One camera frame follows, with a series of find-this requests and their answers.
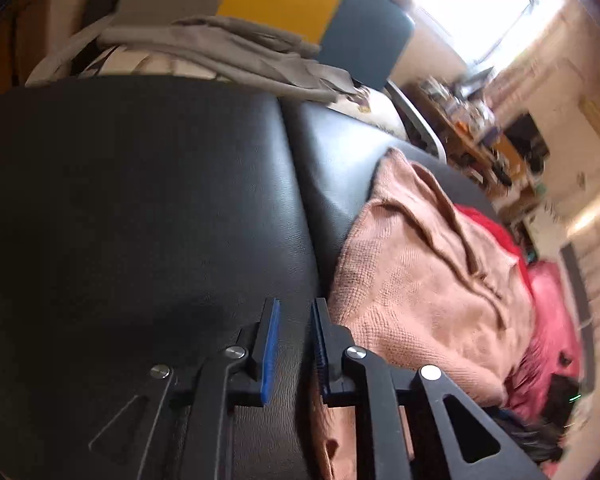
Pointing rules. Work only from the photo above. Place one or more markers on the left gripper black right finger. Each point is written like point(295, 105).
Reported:
point(410, 424)

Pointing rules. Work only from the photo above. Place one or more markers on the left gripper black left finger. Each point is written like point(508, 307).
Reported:
point(180, 424)

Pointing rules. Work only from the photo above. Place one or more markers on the pink knit sweater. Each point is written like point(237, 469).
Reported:
point(419, 283)

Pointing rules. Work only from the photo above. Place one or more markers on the pink bed blanket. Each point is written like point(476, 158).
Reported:
point(554, 348)

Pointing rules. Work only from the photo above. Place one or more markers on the red knit garment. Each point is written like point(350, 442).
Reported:
point(502, 236)

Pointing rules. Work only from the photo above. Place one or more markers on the cluttered wooden desk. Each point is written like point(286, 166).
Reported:
point(473, 140)

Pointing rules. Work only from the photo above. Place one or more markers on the white printed seat cushion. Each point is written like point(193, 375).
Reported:
point(366, 105)

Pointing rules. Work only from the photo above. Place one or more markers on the grey garment on chair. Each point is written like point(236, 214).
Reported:
point(248, 53)

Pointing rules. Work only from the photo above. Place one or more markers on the grey yellow blue chair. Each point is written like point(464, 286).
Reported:
point(365, 37)

